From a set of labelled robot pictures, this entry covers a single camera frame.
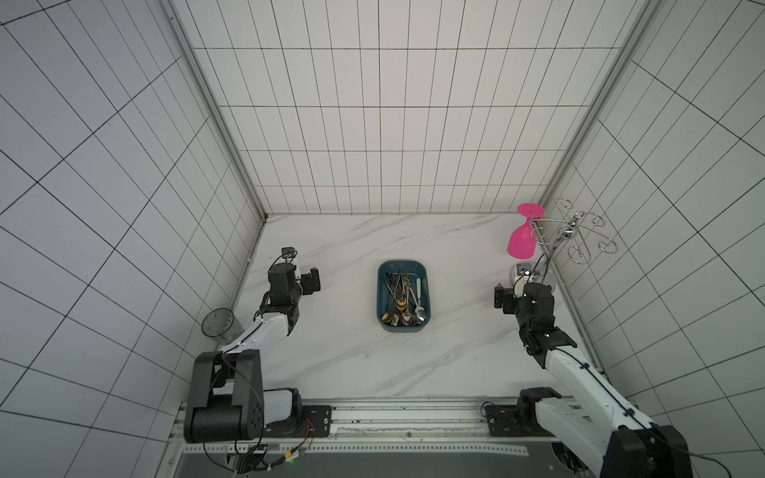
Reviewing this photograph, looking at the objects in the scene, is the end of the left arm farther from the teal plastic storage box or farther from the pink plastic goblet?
the pink plastic goblet

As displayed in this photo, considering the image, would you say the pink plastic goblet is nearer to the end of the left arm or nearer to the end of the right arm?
the end of the right arm

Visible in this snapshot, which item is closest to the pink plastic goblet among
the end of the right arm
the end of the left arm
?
the end of the right arm

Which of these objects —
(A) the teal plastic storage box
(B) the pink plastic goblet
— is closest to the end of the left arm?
(A) the teal plastic storage box

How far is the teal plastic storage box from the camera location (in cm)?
89
